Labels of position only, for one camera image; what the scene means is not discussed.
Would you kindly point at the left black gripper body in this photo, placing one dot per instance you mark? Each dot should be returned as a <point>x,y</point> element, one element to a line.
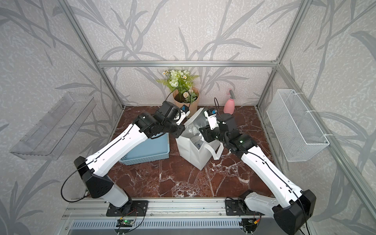
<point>171,127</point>

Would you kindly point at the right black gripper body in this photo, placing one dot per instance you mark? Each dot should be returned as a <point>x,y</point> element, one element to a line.
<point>211,135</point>

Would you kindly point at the white blue ice pack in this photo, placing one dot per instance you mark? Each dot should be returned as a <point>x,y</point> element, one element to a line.
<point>198,144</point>

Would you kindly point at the white insulated delivery bag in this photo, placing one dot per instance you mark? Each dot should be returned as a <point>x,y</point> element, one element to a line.
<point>191,144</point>

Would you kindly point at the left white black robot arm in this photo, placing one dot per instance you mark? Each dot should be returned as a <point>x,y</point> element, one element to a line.
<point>94,169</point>

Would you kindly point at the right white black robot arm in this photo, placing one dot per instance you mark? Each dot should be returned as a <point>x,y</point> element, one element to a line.
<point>290,206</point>

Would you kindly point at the pink spray bottle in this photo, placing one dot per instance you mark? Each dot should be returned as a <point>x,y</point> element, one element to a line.
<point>229,107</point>

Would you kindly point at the light blue plastic basket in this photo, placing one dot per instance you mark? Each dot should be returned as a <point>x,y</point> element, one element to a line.
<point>148,151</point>

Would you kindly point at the potted white flower plant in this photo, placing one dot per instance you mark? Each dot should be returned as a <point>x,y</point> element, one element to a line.
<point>182,82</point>

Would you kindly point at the right controller circuit board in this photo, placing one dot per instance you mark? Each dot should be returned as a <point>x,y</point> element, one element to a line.
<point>249,222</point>

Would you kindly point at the controller circuit board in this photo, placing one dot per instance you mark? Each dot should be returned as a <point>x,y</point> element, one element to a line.
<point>125,223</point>
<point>249,222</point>

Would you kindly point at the left controller circuit board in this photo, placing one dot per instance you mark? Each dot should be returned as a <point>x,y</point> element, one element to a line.
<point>125,223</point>

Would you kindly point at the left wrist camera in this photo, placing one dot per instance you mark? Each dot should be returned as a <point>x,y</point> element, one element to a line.
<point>182,114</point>

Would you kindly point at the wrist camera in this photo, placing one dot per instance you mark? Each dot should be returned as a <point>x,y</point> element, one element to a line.
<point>210,114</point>
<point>182,114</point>

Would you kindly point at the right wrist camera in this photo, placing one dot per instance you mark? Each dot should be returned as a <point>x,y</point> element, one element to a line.
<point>210,114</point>

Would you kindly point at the white wire mesh basket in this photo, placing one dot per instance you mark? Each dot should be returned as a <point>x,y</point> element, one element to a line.
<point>298,133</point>

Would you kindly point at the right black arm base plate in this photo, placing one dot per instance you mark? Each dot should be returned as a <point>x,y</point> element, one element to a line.
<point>238,207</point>

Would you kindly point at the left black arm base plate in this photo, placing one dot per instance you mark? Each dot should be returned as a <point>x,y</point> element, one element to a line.
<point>131,208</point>

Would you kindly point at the clear plastic wall shelf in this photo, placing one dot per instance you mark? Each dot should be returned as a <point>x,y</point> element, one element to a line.
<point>48,139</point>

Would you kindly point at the aluminium front rail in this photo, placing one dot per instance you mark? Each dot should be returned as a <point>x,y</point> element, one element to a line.
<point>165,208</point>

